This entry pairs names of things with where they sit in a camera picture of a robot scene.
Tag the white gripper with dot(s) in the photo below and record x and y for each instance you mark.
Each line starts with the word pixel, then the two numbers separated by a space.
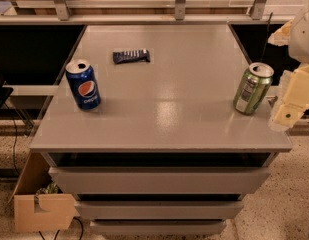
pixel 304 39

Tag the blue pepsi can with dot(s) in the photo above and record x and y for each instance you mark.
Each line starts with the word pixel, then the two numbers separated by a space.
pixel 82 81

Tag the green soda can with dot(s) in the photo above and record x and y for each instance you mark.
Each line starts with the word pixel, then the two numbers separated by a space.
pixel 253 87

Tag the dark blue snack wrapper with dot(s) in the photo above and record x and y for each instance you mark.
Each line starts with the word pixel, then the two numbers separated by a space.
pixel 131 56

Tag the grey drawer cabinet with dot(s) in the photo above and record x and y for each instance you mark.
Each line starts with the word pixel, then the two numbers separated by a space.
pixel 165 152

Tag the cardboard box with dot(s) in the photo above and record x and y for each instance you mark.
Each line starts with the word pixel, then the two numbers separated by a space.
pixel 35 212

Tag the metal shelf frame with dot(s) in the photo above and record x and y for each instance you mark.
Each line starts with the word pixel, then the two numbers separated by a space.
pixel 102 12

